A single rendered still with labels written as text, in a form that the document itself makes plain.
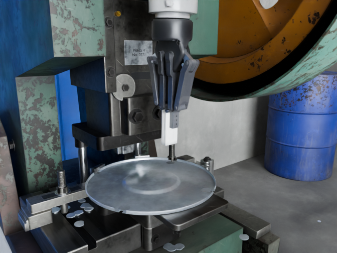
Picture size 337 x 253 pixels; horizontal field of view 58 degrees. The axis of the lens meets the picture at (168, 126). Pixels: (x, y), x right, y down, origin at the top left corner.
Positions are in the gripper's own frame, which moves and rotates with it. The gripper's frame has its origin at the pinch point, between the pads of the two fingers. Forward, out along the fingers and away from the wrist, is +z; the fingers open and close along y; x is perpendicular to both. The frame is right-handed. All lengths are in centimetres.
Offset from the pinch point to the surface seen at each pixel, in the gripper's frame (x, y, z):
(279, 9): 36.5, -1.8, -24.8
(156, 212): -7.5, 6.0, 13.4
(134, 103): -3.2, -8.0, -3.8
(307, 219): 145, -34, 93
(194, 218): -2.8, 11.0, 14.0
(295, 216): 143, -41, 93
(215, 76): 33.3, -19.2, -6.5
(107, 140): -7.7, -11.8, 4.5
